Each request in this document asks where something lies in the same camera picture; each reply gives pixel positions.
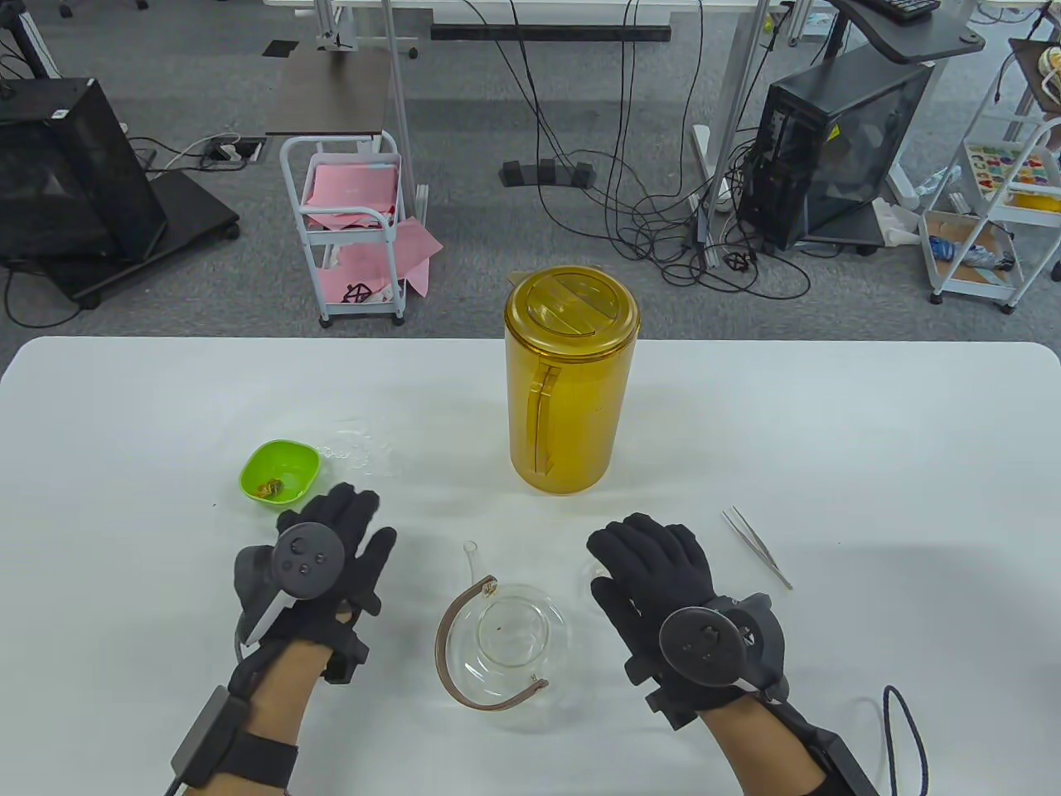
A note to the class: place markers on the glass infuser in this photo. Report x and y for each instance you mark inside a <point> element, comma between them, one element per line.
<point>514,634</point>

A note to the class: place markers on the white plastic bag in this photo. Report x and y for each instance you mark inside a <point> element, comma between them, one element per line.
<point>895,228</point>

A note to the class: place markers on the yellow plastic pitcher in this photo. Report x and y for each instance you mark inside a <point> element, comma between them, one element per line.
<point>572,398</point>

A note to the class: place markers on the left wrist sensor band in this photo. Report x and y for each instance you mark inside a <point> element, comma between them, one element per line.
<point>257,763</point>

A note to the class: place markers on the black rolling stand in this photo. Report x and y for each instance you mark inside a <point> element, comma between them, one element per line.
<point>195,211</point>

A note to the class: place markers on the right hand controller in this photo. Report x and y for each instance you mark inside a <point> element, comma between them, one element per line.
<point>696,643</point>

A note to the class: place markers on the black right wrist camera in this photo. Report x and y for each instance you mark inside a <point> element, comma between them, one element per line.
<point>663,705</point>

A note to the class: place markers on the hand controller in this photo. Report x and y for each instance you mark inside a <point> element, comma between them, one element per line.
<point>696,643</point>
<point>307,560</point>

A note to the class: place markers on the black keyboard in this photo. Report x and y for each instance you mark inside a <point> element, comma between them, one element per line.
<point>903,7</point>

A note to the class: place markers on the blue cloth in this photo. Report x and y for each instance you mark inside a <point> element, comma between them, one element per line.
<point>953,249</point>

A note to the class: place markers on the yellow bowl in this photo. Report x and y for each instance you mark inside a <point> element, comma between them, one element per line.
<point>1036,201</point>

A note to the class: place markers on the black desk crossbar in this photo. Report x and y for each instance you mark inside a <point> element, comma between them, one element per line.
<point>547,33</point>

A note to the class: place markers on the dark brown side table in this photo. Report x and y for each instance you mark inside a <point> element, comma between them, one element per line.
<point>331,95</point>

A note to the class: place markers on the person's left hand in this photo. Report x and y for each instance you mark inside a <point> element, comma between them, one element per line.
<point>352,539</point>

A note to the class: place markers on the black mesh computer tower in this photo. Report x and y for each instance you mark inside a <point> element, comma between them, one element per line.
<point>66,182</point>

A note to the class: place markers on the wooden table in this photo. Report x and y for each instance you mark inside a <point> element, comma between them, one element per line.
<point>1024,75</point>

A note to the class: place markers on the pink paper stack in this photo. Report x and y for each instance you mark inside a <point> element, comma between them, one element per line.
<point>348,186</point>

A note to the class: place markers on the green plastic bowl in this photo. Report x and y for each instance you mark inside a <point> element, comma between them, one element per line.
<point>290,460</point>

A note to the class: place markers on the person's right hand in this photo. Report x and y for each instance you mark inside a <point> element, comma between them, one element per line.
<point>655,564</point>

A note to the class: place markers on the white trolley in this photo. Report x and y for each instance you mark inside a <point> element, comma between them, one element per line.
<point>365,313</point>
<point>978,288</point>

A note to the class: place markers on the white power strip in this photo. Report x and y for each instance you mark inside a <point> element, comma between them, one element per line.
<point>700,145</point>

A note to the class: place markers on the person's right forearm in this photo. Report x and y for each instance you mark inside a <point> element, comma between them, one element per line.
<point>763,746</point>

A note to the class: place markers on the left hand controller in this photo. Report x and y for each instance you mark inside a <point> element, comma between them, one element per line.
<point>307,560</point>

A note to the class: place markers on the floor outlet box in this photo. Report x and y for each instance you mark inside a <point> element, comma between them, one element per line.
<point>236,151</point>

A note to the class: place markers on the colourful puzzle board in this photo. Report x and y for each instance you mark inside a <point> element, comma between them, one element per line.
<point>1007,166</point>

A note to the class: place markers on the pink paper sheet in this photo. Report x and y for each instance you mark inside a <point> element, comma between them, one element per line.
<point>414,245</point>

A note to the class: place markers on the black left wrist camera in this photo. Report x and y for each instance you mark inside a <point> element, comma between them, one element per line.
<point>348,655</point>

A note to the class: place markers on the black desk foot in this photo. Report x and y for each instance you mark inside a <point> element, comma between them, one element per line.
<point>547,172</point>

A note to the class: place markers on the white desk frame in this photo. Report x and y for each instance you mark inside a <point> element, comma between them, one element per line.
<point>398,99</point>

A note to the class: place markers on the black glass-sided computer tower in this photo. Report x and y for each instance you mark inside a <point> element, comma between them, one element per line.
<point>829,141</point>

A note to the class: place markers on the dried chrysanthemum flowers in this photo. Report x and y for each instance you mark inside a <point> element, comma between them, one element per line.
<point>271,487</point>

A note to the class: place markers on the right wrist sensor band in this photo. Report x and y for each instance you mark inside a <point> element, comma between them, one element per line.
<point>829,754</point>

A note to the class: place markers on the person's left forearm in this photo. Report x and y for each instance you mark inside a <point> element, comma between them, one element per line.
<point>282,696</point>

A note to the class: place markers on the wrist sensor band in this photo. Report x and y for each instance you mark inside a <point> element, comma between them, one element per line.
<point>829,754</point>
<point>257,763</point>

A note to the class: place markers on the metal tweezers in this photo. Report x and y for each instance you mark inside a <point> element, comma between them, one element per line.
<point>758,551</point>

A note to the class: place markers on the black standing desk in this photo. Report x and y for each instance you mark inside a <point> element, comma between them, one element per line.
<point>912,41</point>

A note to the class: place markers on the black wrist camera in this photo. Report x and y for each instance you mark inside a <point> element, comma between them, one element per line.
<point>663,705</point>
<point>348,655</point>

